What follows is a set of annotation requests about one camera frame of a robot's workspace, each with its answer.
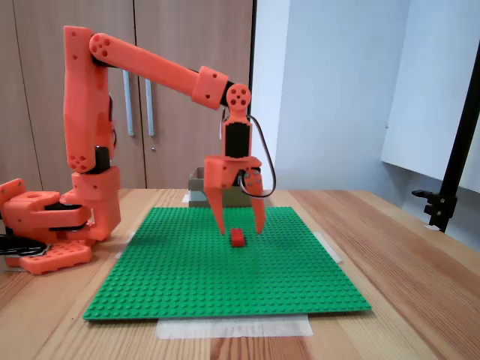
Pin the red lego block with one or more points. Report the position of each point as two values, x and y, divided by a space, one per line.
238 240

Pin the brown cardboard box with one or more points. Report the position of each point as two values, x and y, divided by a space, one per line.
197 187

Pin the green lego baseplate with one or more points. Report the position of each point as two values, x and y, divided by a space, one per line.
225 281

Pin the wide masking tape strip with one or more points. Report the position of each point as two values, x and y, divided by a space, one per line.
232 328

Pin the brown wooden cabinet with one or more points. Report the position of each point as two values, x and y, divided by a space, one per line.
187 37

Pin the small white tape piece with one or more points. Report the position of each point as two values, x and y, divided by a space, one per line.
434 227

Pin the black table clamp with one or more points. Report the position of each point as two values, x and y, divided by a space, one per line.
18 245

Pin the white wall panel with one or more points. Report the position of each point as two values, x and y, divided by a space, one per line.
423 93

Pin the black camera stand with clamp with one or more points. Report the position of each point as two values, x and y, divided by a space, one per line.
453 161

